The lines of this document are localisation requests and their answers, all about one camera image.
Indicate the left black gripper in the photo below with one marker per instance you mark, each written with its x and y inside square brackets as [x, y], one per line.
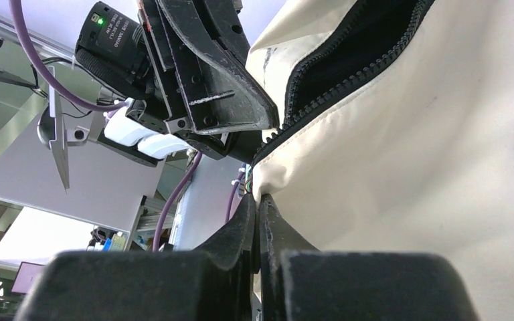
[203, 92]

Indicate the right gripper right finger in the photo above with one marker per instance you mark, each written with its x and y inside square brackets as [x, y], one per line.
[300, 282]

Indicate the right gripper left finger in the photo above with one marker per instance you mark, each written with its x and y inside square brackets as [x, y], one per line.
[210, 282]

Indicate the cream zip-up jacket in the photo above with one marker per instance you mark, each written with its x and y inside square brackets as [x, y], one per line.
[420, 158]

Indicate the grey monitor screen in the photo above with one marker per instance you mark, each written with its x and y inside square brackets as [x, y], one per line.
[25, 277]

